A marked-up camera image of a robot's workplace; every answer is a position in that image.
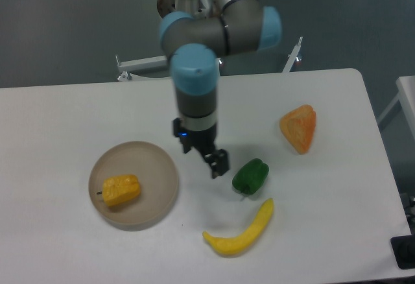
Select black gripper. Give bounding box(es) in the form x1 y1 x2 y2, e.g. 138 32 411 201
172 118 230 179

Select yellow bell pepper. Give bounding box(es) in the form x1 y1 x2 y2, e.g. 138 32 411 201
96 174 141 207

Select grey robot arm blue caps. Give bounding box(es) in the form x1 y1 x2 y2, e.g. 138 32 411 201
159 0 282 177

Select green bell pepper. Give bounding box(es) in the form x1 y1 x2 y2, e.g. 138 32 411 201
232 158 269 195

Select beige round plate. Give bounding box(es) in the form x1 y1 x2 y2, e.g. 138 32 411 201
88 141 179 231

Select yellow banana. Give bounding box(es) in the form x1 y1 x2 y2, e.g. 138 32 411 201
202 198 274 256

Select orange fruit wedge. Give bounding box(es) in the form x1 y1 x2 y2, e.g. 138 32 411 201
279 104 316 154

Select white side table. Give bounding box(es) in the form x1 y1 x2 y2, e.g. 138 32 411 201
376 76 414 136

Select black device at edge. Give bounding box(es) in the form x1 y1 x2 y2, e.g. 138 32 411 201
390 193 415 270

